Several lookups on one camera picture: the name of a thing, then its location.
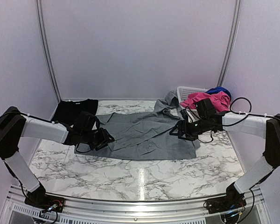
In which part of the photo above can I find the pink garment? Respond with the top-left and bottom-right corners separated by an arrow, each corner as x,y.
180,91 -> 231,112

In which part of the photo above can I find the grey garment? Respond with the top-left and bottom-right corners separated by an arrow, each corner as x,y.
75,91 -> 200,161

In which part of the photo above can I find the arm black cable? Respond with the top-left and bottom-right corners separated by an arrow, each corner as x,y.
0,112 -> 60,159
185,97 -> 278,143

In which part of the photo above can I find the blue garment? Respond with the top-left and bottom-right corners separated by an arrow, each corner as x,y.
205,86 -> 231,98

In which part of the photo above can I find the black t-shirt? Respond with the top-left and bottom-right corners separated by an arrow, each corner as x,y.
51,99 -> 98,126

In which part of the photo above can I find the right aluminium frame post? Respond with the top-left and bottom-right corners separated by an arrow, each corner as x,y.
217,0 -> 242,86

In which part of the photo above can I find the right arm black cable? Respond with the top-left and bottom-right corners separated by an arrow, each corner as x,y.
185,97 -> 278,143

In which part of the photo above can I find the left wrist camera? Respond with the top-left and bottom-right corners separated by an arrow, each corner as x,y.
73,112 -> 100,134

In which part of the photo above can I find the white plastic laundry basket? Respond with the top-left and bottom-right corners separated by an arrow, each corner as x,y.
176,86 -> 207,121

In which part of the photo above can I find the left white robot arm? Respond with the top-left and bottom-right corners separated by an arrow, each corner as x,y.
0,106 -> 114,208

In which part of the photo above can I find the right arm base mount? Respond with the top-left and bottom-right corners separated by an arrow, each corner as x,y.
203,196 -> 247,214

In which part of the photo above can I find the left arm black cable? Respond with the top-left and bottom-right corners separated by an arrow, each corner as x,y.
0,112 -> 60,159

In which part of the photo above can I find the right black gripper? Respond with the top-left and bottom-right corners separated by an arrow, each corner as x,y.
170,117 -> 210,141

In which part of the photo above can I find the aluminium front rail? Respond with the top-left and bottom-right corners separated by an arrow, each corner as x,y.
0,187 -> 271,224

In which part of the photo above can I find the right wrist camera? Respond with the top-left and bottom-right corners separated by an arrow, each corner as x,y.
195,98 -> 217,121

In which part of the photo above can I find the aluminium frame post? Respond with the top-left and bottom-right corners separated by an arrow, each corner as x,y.
35,0 -> 61,103
217,0 -> 242,86

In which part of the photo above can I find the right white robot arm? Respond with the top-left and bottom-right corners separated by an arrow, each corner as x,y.
169,111 -> 280,209

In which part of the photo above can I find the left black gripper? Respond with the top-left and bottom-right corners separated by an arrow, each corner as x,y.
81,127 -> 114,151

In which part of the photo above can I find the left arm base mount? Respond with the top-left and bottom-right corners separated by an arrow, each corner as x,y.
24,195 -> 65,212

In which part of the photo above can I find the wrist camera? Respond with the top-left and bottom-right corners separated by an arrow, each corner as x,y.
73,112 -> 100,134
195,98 -> 217,121

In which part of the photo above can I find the left aluminium frame post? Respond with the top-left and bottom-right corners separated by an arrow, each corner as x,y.
35,0 -> 61,103

